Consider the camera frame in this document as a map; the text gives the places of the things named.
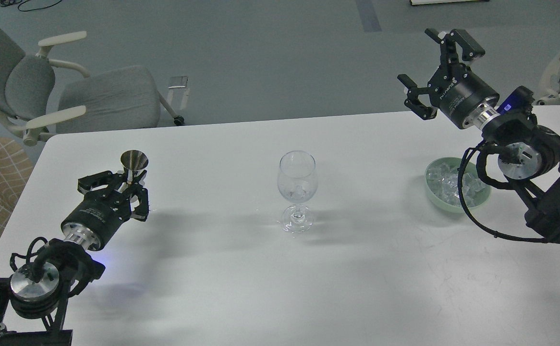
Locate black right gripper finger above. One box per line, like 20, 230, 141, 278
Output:
397, 74, 438, 120
425, 28, 486, 79

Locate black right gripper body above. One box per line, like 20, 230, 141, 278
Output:
428, 63, 499, 129

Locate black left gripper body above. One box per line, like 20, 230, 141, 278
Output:
61, 187, 134, 251

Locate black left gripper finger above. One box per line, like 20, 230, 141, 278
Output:
78, 171, 126, 195
126, 183, 150, 222

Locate steel cocktail jigger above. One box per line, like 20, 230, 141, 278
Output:
120, 150, 149, 185

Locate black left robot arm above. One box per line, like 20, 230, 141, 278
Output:
0, 168, 150, 346

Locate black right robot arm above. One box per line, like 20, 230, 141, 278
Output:
397, 28, 560, 245

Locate pile of ice cubes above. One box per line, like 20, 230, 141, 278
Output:
428, 162, 486, 208

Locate clear wine glass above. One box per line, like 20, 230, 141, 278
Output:
277, 150, 319, 234

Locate green bowl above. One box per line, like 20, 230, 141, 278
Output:
425, 158, 492, 213

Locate grey office chair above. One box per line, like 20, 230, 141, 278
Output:
0, 28, 185, 146

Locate black floor cables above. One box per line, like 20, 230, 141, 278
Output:
0, 0, 64, 14

